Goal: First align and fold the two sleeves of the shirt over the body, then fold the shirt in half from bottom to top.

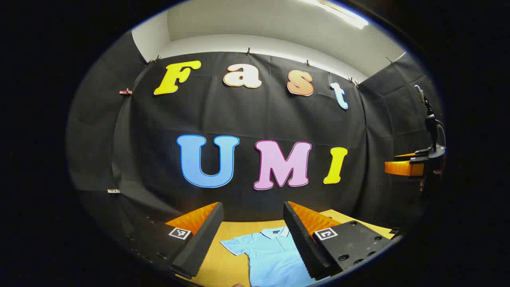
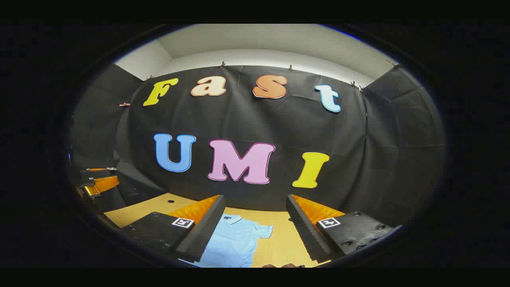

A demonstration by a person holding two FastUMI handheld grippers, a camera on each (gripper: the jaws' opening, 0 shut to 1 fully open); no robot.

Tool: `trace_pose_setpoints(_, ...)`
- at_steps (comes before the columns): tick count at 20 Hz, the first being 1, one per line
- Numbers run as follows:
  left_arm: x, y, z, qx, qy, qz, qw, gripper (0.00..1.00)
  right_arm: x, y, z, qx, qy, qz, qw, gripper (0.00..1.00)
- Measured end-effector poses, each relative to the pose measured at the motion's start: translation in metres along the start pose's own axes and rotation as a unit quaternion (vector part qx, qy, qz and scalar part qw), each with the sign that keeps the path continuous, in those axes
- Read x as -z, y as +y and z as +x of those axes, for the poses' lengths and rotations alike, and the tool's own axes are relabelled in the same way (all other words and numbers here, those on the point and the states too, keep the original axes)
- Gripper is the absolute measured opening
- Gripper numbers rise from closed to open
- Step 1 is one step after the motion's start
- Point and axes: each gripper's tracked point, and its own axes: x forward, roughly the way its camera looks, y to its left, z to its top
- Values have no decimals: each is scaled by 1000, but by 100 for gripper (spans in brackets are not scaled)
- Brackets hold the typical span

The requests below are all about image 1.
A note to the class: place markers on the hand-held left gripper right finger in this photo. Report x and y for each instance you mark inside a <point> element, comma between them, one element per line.
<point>301,243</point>

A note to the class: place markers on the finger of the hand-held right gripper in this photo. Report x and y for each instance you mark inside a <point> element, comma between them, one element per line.
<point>402,168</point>

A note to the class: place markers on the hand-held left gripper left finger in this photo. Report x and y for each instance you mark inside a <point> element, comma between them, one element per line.
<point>201,239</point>

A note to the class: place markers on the light blue polo T-shirt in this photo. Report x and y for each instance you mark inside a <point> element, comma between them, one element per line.
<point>271,255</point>

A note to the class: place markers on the small black table clamp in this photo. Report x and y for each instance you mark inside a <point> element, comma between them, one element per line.
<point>395,230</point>

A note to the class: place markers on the black backdrop cloth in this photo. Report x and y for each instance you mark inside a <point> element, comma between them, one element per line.
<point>247,119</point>

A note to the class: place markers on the ceiling light strip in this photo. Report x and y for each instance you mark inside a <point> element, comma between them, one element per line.
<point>344,12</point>

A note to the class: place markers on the red cloth clip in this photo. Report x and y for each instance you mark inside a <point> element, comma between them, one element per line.
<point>125,92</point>

